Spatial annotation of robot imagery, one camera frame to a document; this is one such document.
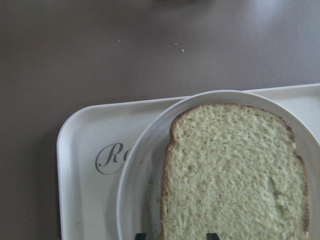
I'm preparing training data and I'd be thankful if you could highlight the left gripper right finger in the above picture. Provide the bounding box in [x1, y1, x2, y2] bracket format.
[206, 232, 220, 240]

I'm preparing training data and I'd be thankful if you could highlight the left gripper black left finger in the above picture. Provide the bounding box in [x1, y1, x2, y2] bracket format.
[134, 233, 147, 240]

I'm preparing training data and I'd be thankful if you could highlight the white plate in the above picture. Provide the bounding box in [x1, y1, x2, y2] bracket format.
[116, 89, 320, 240]

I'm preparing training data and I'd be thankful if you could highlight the bread slice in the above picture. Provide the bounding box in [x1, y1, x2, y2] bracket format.
[160, 103, 309, 240]

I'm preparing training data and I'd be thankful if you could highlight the cream rabbit tray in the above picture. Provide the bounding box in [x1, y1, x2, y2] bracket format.
[57, 83, 320, 240]

